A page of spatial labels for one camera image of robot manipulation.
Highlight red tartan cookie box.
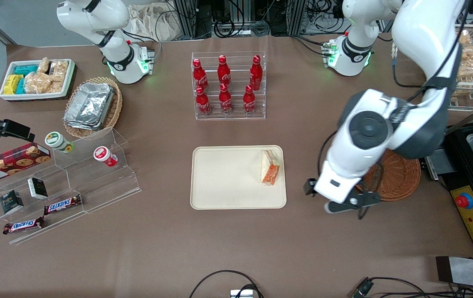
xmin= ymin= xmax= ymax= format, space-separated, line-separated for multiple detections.
xmin=0 ymin=142 xmax=51 ymax=185

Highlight clear acrylic bottle rack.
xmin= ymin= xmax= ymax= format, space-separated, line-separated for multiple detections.
xmin=191 ymin=51 xmax=266 ymax=121

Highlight round brown wicker basket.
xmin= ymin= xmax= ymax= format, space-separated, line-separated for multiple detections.
xmin=356 ymin=149 xmax=422 ymax=202

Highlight red cola bottle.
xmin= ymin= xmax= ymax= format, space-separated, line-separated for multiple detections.
xmin=219 ymin=83 xmax=233 ymax=115
xmin=192 ymin=58 xmax=209 ymax=92
xmin=217 ymin=55 xmax=232 ymax=87
xmin=195 ymin=86 xmax=212 ymax=115
xmin=249 ymin=55 xmax=263 ymax=91
xmin=243 ymin=85 xmax=256 ymax=115

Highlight clear acrylic step display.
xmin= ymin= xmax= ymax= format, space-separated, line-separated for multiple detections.
xmin=0 ymin=127 xmax=142 ymax=245

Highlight black plug with cable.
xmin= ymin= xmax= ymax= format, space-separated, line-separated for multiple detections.
xmin=352 ymin=276 xmax=473 ymax=298

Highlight beige crumpled cloth bag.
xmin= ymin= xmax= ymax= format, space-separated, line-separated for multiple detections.
xmin=127 ymin=3 xmax=180 ymax=42

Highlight black cable loop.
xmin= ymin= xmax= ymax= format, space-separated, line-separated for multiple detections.
xmin=189 ymin=270 xmax=264 ymax=298

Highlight red emergency stop button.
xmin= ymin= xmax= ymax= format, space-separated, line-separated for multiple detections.
xmin=456 ymin=192 xmax=473 ymax=210

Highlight small black box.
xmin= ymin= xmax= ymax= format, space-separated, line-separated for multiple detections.
xmin=0 ymin=190 xmax=24 ymax=215
xmin=27 ymin=177 xmax=49 ymax=200

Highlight brown Snickers bar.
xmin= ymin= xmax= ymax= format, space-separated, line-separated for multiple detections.
xmin=3 ymin=216 xmax=45 ymax=236
xmin=44 ymin=194 xmax=82 ymax=216

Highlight beige plastic tray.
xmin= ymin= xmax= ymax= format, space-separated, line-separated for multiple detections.
xmin=190 ymin=145 xmax=287 ymax=210

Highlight coiled black cables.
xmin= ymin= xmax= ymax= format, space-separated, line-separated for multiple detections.
xmin=213 ymin=17 xmax=236 ymax=38

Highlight oval tan wicker basket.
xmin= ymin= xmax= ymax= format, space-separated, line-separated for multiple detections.
xmin=63 ymin=77 xmax=123 ymax=139

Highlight grey metal plate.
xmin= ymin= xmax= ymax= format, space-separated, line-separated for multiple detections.
xmin=435 ymin=256 xmax=473 ymax=290

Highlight red lid cup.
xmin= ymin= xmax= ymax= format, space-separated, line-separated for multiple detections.
xmin=93 ymin=146 xmax=118 ymax=168

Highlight white rectangular snack tray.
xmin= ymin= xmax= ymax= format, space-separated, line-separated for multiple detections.
xmin=0 ymin=59 xmax=77 ymax=102

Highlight black sealing machine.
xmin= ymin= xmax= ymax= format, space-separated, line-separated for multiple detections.
xmin=425 ymin=97 xmax=473 ymax=261

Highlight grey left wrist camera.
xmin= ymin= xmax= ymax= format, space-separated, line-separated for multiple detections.
xmin=325 ymin=191 xmax=382 ymax=214

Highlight green lid cup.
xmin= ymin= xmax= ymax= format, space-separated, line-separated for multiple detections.
xmin=45 ymin=131 xmax=74 ymax=154

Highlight aluminium foil container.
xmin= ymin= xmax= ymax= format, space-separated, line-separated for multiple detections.
xmin=63 ymin=118 xmax=111 ymax=131
xmin=63 ymin=83 xmax=116 ymax=127

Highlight yellow snack packet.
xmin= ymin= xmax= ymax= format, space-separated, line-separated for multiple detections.
xmin=3 ymin=74 xmax=24 ymax=95

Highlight triangular sandwich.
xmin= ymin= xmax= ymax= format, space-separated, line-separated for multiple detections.
xmin=260 ymin=149 xmax=281 ymax=185

